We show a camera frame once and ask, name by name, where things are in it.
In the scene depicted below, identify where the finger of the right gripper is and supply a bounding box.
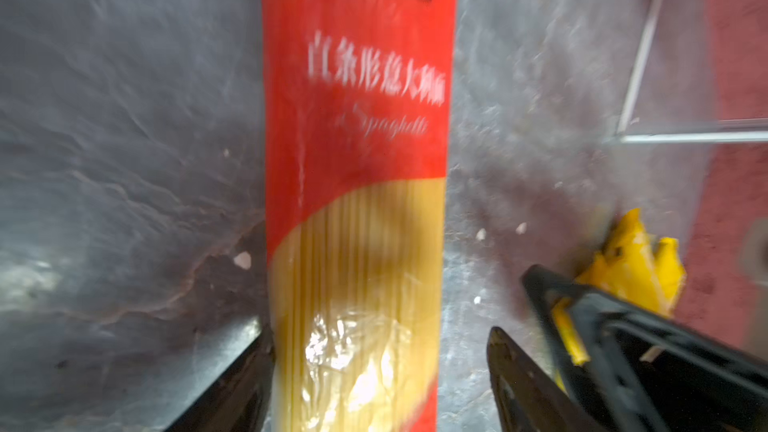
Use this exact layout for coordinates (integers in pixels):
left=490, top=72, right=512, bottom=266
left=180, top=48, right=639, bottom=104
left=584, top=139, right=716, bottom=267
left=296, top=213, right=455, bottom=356
left=522, top=265, right=767, bottom=431

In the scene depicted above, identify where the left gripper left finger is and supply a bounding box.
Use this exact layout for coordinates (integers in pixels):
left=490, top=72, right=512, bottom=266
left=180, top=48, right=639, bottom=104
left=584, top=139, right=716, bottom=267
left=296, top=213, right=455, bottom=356
left=166, top=328, right=275, bottom=432

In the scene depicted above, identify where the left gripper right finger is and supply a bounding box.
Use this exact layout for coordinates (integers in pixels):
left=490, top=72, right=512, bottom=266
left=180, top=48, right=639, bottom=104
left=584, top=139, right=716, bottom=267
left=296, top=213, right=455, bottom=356
left=486, top=326, right=605, bottom=432

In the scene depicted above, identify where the red spaghetti bag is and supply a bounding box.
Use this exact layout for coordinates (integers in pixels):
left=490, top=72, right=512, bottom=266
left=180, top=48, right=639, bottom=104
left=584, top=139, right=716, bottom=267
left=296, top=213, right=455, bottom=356
left=262, top=0, right=456, bottom=431

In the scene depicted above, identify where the yellow pasta bag front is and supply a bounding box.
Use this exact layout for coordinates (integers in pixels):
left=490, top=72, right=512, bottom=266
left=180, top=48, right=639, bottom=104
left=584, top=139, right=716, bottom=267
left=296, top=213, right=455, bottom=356
left=548, top=208, right=688, bottom=394

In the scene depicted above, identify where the white two-tier shelf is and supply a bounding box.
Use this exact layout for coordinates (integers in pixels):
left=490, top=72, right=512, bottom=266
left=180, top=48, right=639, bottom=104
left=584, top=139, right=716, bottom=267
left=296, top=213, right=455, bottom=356
left=612, top=0, right=767, bottom=144

